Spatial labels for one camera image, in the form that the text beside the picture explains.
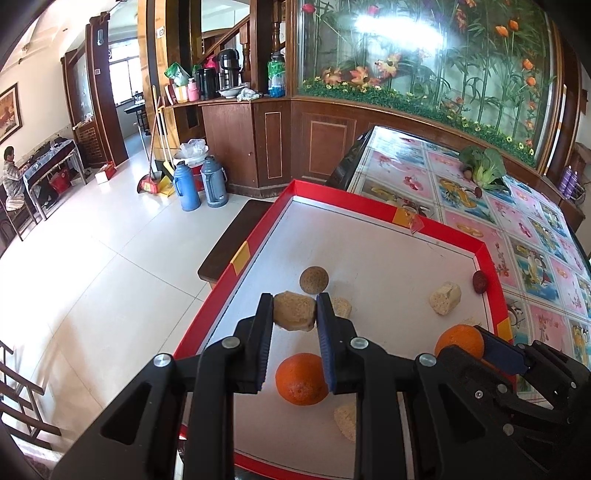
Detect blue thermos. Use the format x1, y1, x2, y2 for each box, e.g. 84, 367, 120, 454
173, 161, 201, 212

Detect seated person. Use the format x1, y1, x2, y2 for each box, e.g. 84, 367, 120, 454
2, 146, 26, 212

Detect grey thermos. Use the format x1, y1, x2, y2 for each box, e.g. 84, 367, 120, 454
200, 155, 228, 208

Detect green water bottle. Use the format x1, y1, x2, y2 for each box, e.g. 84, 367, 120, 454
267, 51, 286, 98

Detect brown kiwi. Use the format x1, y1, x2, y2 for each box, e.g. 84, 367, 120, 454
300, 266, 329, 295

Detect green bok choy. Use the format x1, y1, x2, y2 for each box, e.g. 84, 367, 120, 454
459, 145, 507, 191

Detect dark wooden stool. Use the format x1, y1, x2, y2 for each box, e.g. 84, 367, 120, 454
197, 199, 271, 287

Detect framed painting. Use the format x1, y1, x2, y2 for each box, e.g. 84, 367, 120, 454
0, 83, 22, 143

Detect red box lid tray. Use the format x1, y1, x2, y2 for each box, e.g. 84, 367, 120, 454
174, 181, 510, 479

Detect decorative flower glass panel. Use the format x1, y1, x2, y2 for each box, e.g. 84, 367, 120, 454
297, 0, 555, 167

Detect orange mandarin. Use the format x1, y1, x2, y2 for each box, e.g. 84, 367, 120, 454
434, 324, 485, 359
274, 353, 329, 406

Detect dark red jujube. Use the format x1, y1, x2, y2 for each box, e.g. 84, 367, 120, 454
472, 270, 489, 295

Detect wooden sideboard cabinet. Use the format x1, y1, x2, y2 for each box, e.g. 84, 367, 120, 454
165, 97, 368, 198

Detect beige ginger block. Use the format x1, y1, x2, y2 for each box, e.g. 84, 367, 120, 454
429, 282, 462, 316

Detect purple spray bottles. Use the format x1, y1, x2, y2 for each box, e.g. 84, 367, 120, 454
558, 165, 578, 199

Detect fruit print tablecloth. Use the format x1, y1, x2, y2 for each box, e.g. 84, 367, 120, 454
345, 126, 590, 365

